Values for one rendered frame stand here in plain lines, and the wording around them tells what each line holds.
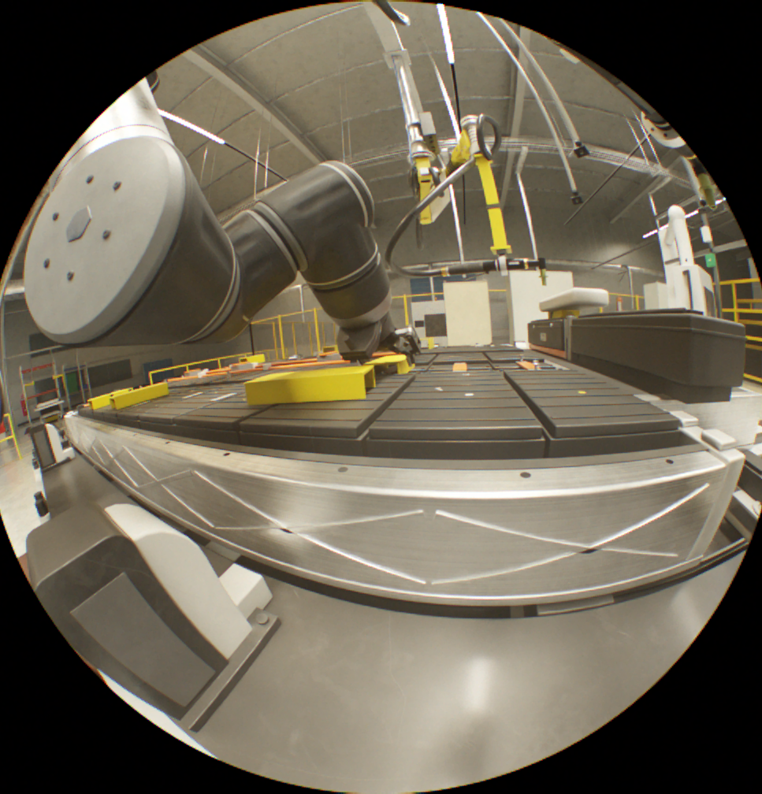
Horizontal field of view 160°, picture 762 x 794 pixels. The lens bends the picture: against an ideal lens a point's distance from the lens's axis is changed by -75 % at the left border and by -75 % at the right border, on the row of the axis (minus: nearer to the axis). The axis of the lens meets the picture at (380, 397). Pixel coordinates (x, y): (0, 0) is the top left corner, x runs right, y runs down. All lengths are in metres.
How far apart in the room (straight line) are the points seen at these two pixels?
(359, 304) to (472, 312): 4.59
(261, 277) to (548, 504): 0.29
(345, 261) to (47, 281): 0.28
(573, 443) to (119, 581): 0.28
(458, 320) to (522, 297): 1.24
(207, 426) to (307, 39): 9.95
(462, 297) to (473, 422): 4.76
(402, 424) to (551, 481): 0.12
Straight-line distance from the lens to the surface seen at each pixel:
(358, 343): 0.39
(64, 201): 0.17
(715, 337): 0.44
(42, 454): 1.04
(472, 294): 4.96
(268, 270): 0.29
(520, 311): 4.96
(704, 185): 0.67
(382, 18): 2.41
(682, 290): 3.18
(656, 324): 0.45
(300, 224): 0.29
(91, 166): 0.17
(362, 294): 0.36
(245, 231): 0.29
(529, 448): 0.21
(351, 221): 0.32
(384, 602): 0.43
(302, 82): 10.85
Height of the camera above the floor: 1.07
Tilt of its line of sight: 13 degrees down
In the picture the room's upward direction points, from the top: 5 degrees counter-clockwise
